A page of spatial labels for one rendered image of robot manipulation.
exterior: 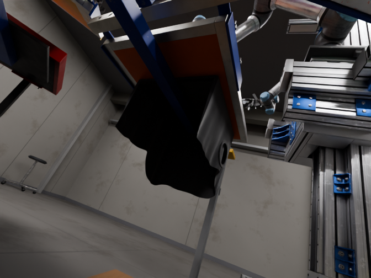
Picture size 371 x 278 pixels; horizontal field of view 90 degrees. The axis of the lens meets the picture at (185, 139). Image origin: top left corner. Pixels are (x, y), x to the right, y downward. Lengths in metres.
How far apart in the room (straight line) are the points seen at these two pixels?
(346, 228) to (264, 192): 3.66
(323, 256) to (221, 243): 3.54
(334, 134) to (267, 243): 3.64
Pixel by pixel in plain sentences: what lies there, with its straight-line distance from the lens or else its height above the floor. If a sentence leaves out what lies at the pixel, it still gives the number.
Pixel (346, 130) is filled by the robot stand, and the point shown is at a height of 0.93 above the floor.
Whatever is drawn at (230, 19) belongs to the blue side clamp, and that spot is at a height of 0.97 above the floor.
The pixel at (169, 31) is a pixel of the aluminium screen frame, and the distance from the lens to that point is 0.80.
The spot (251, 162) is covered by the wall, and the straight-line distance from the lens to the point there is 4.83.
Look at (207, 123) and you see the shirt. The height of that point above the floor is 0.74.
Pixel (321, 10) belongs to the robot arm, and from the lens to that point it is 1.25.
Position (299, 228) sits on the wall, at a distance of 4.64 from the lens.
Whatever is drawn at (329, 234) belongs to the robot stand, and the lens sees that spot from 1.00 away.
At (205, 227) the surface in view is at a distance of 1.31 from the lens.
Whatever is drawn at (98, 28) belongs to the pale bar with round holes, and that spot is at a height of 0.99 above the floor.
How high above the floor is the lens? 0.34
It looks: 25 degrees up
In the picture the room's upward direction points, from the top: 21 degrees clockwise
